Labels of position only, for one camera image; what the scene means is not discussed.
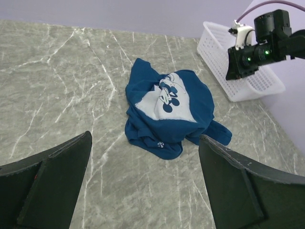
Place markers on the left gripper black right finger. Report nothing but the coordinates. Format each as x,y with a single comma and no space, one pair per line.
246,194

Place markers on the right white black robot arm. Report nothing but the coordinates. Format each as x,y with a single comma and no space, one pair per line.
271,40

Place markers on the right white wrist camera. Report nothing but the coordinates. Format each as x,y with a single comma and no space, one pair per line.
242,35

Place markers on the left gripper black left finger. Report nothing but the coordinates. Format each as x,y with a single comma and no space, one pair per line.
41,191

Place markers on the blue cartoon print t-shirt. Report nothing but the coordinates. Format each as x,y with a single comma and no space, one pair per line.
165,109

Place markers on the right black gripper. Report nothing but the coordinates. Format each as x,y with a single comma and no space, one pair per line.
245,62

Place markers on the white plastic perforated basket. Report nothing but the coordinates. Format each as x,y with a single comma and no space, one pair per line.
213,48

